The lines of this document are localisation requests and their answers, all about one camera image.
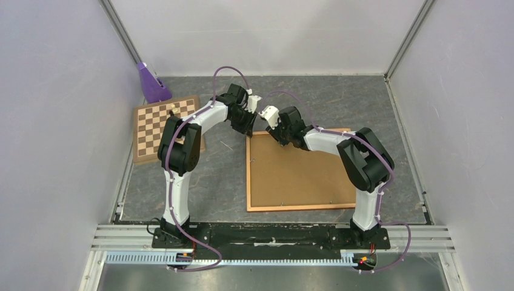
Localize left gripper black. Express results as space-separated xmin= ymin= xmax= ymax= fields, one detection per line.
xmin=229 ymin=107 xmax=258 ymax=139

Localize brown cardboard backing board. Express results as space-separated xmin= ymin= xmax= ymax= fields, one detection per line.
xmin=249 ymin=134 xmax=356 ymax=208

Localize wooden picture frame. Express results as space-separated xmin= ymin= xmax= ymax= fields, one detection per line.
xmin=245 ymin=127 xmax=358 ymax=213

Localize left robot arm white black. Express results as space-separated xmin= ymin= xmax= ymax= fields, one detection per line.
xmin=158 ymin=84 xmax=261 ymax=247

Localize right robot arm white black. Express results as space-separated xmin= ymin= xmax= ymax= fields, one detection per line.
xmin=258 ymin=105 xmax=395 ymax=247

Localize purple plastic cone object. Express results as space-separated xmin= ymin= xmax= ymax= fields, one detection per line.
xmin=137 ymin=62 xmax=172 ymax=104

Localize wooden chessboard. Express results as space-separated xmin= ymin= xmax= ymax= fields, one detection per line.
xmin=132 ymin=95 xmax=200 ymax=165

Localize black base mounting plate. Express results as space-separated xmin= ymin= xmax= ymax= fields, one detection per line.
xmin=152 ymin=222 xmax=391 ymax=261

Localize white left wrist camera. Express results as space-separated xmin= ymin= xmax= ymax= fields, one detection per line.
xmin=245 ymin=89 xmax=262 ymax=113

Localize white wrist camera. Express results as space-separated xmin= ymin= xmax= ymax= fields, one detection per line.
xmin=258 ymin=105 xmax=279 ymax=130
xmin=245 ymin=89 xmax=262 ymax=113

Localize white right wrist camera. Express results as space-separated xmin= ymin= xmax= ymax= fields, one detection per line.
xmin=258 ymin=105 xmax=279 ymax=130

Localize aluminium rail frame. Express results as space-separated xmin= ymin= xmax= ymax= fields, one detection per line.
xmin=79 ymin=223 xmax=465 ymax=290

